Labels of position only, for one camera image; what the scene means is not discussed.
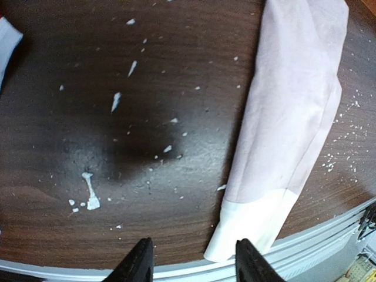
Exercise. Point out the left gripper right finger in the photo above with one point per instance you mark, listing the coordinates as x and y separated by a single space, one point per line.
251 266

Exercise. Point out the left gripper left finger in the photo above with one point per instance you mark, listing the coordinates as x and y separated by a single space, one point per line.
137 266

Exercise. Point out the mauve underwear white waistband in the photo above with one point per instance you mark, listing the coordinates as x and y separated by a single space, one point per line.
292 102

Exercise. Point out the red underwear white trim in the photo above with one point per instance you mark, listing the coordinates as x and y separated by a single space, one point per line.
10 38

